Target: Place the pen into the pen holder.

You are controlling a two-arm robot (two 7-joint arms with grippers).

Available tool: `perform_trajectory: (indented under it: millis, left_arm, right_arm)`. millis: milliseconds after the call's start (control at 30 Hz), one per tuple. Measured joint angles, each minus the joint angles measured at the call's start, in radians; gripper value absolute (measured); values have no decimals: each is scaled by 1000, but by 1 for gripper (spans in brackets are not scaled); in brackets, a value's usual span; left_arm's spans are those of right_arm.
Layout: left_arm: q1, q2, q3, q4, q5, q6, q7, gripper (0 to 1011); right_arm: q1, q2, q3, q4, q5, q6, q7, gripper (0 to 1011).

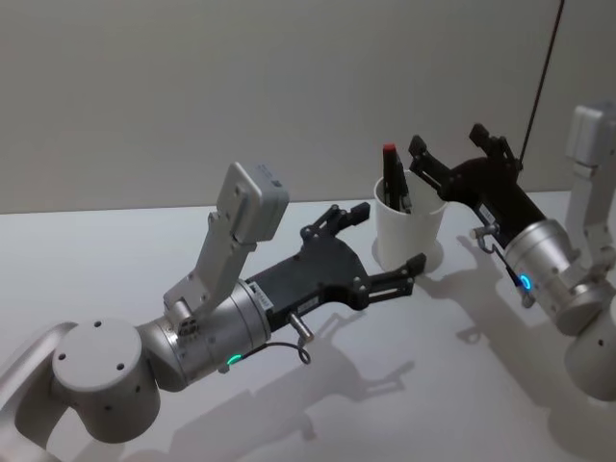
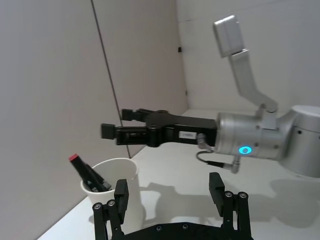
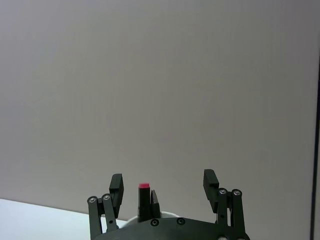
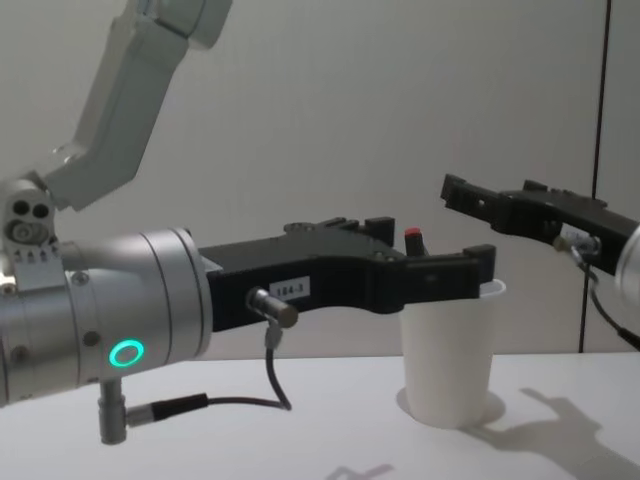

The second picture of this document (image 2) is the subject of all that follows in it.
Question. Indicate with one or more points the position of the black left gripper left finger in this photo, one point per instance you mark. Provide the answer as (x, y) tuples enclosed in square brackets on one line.
[(121, 200)]

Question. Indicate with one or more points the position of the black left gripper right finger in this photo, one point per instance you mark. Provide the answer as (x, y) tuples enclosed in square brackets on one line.
[(217, 192)]

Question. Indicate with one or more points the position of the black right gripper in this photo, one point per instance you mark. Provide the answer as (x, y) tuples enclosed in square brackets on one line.
[(185, 130)]

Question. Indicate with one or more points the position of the white paper cup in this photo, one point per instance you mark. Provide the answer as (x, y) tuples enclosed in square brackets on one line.
[(130, 180)]

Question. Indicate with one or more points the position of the black marker with red cap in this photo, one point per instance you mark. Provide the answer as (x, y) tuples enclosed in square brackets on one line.
[(83, 170)]

